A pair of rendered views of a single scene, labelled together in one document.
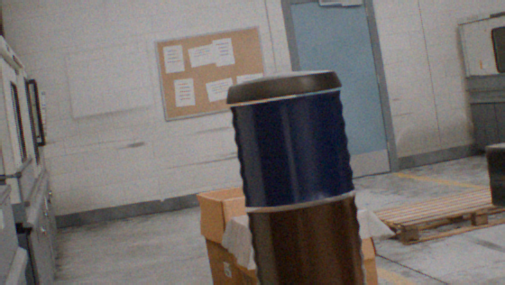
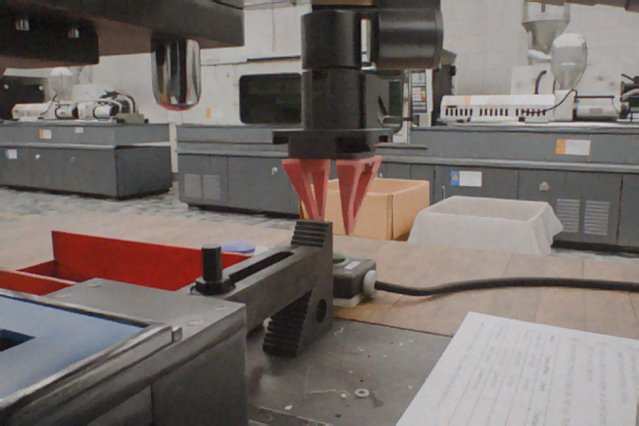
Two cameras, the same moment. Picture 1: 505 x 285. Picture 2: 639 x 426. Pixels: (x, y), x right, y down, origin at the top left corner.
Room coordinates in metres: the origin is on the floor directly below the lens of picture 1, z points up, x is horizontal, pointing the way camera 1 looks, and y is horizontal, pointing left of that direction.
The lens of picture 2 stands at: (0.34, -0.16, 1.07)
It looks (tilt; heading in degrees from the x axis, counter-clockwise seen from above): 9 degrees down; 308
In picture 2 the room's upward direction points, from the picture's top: straight up
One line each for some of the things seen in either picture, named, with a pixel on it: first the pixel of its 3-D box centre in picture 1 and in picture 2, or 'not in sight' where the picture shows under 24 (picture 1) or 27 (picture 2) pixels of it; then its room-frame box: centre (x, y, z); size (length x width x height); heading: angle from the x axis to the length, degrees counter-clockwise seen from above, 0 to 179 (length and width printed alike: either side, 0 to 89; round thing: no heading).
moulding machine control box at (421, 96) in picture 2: not in sight; (422, 91); (2.61, -4.33, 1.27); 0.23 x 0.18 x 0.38; 100
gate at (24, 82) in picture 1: (34, 122); not in sight; (7.38, 1.56, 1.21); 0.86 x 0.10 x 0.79; 10
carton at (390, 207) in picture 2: not in sight; (364, 238); (1.89, -2.42, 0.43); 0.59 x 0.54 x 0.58; 100
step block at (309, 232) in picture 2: not in sight; (299, 283); (0.61, -0.46, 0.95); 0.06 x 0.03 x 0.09; 104
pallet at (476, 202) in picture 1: (454, 212); not in sight; (7.28, -1.43, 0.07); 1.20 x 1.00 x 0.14; 102
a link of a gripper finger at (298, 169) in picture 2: not in sight; (330, 184); (0.66, -0.57, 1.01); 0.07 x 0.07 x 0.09; 14
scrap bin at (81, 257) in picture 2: not in sight; (97, 290); (0.75, -0.38, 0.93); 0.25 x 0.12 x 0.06; 14
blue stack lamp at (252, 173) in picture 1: (292, 147); not in sight; (0.34, -0.01, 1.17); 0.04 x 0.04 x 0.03
